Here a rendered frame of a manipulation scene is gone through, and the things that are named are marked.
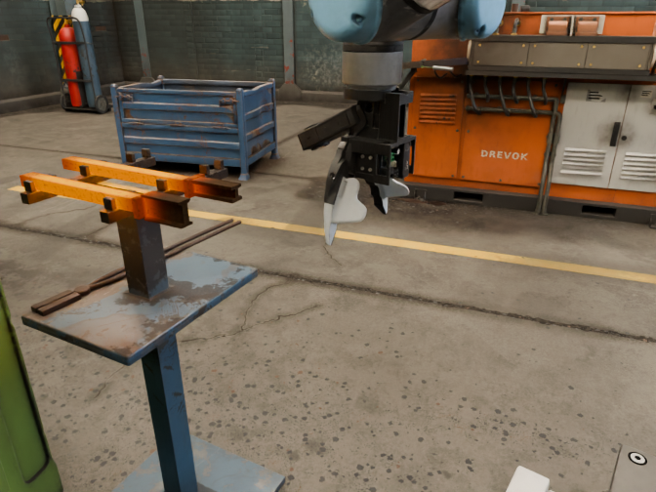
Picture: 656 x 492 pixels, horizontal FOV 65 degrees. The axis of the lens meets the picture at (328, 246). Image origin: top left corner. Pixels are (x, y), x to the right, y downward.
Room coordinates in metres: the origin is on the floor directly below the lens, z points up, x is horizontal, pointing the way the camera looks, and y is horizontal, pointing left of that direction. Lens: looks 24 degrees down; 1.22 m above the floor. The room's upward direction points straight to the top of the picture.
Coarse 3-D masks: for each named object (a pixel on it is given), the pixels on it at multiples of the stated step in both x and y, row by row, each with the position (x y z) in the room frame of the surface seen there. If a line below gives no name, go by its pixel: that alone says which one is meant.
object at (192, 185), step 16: (64, 160) 1.06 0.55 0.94; (80, 160) 1.05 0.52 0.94; (96, 160) 1.05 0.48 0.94; (112, 176) 0.99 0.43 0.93; (128, 176) 0.97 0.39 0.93; (144, 176) 0.95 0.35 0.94; (160, 176) 0.94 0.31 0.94; (176, 176) 0.94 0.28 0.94; (192, 176) 0.91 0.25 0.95; (192, 192) 0.90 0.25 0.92; (208, 192) 0.89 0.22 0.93; (224, 192) 0.87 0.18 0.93
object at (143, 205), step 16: (32, 176) 0.94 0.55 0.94; (48, 176) 0.94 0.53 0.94; (64, 192) 0.88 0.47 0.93; (80, 192) 0.86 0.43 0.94; (96, 192) 0.84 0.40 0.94; (112, 192) 0.83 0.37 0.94; (128, 192) 0.83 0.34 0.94; (160, 192) 0.80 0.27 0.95; (128, 208) 0.80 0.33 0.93; (144, 208) 0.79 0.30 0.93; (160, 208) 0.78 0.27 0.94; (176, 208) 0.76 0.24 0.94; (160, 224) 0.77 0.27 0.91; (176, 224) 0.76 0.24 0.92
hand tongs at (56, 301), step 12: (216, 228) 1.34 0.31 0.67; (228, 228) 1.34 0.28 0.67; (168, 252) 1.16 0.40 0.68; (108, 276) 1.04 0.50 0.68; (120, 276) 1.03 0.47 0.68; (84, 288) 0.97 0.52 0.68; (96, 288) 0.99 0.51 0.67; (48, 300) 0.92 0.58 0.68; (60, 300) 0.92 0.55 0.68; (72, 300) 0.93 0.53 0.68; (36, 312) 0.89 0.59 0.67; (48, 312) 0.89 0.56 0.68
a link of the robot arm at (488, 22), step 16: (464, 0) 0.56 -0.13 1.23; (480, 0) 0.56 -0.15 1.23; (496, 0) 0.58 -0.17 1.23; (448, 16) 0.55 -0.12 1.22; (464, 16) 0.56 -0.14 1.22; (480, 16) 0.56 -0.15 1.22; (496, 16) 0.58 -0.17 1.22; (432, 32) 0.56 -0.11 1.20; (448, 32) 0.58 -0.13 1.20; (464, 32) 0.57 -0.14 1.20; (480, 32) 0.57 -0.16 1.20
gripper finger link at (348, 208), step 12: (348, 180) 0.65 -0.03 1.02; (348, 192) 0.64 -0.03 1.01; (324, 204) 0.64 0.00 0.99; (336, 204) 0.64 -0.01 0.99; (348, 204) 0.63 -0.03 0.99; (360, 204) 0.63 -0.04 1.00; (324, 216) 0.64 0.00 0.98; (336, 216) 0.63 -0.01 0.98; (348, 216) 0.62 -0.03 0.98; (360, 216) 0.62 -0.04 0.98; (324, 228) 0.64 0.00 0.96; (336, 228) 0.64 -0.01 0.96
